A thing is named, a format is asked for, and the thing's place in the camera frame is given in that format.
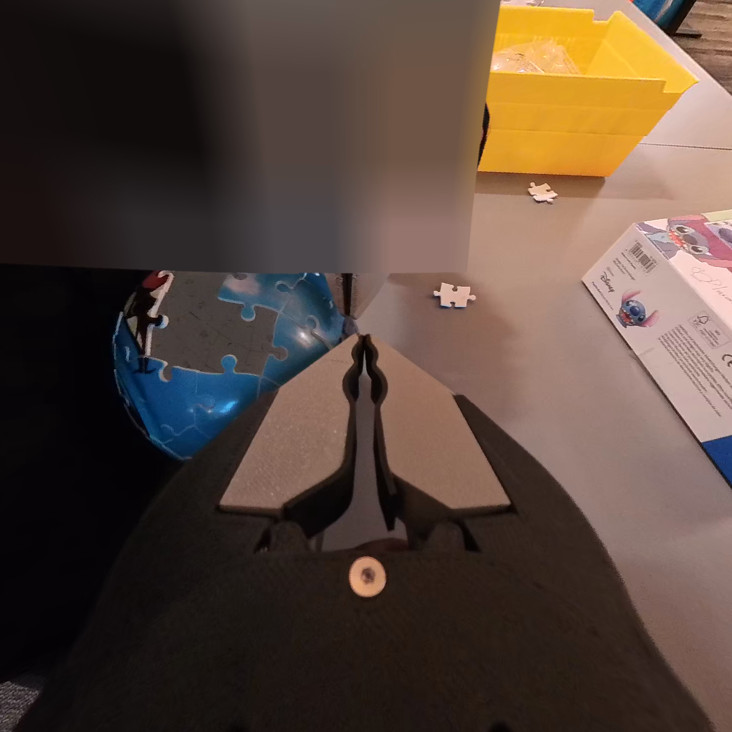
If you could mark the white puzzle piece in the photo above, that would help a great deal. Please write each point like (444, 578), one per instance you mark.
(542, 192)
(455, 295)

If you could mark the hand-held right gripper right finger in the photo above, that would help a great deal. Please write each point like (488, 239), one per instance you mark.
(434, 446)

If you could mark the clear plastic bag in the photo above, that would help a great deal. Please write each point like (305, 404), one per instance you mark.
(526, 57)

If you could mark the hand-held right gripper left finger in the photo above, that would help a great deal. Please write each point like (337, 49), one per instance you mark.
(286, 446)

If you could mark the cartoon puzzle box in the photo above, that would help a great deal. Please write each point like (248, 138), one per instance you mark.
(675, 343)

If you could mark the blue puzzle ball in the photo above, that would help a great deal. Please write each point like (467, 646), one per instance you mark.
(194, 400)

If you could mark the yellow plastic bin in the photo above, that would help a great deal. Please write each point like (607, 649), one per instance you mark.
(572, 114)

